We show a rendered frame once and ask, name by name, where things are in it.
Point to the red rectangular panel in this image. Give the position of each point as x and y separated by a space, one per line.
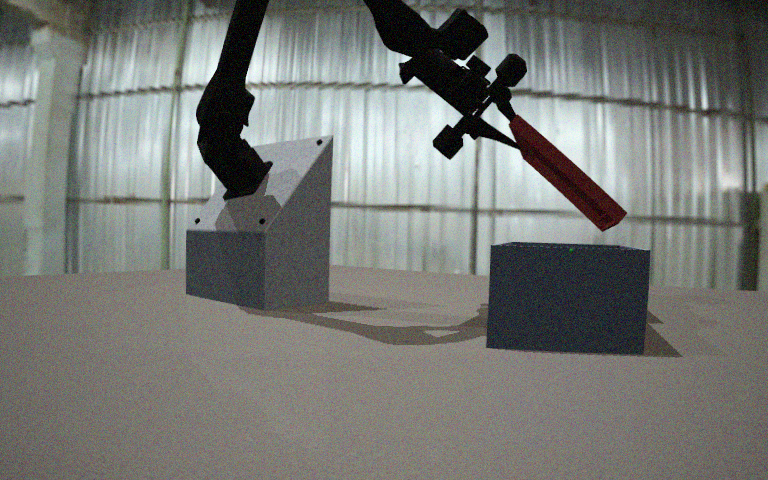
565 176

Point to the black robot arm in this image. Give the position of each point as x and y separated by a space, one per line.
225 103

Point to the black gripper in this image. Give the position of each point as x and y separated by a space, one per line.
449 141

